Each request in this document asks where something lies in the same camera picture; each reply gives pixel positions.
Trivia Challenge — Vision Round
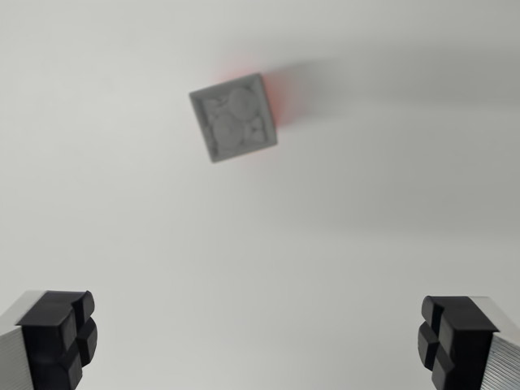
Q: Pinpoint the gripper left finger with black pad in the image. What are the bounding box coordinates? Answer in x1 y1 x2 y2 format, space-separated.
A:
0 289 99 390

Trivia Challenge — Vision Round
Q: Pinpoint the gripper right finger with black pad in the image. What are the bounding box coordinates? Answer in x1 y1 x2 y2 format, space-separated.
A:
417 295 520 390

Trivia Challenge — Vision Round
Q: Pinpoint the grey embossed rubber cube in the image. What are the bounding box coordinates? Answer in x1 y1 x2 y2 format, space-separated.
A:
188 72 280 164

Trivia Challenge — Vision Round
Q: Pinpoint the red embossed rubber cube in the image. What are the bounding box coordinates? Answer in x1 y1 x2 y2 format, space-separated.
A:
210 64 296 129

